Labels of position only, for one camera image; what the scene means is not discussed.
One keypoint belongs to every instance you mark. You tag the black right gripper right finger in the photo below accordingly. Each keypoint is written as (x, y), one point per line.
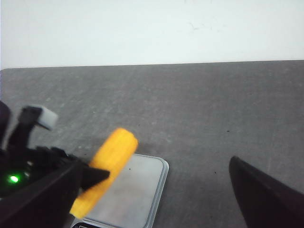
(264, 201)

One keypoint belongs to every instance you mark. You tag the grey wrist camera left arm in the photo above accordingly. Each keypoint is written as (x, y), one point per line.
(38, 115)

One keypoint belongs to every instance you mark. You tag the yellow corn cob piece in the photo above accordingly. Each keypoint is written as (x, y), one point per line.
(112, 156)

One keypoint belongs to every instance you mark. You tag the silver digital kitchen scale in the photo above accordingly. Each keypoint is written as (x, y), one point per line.
(132, 200)

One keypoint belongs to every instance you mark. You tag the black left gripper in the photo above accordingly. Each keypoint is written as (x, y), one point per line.
(21, 166)

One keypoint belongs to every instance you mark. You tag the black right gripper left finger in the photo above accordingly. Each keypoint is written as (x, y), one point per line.
(45, 203)

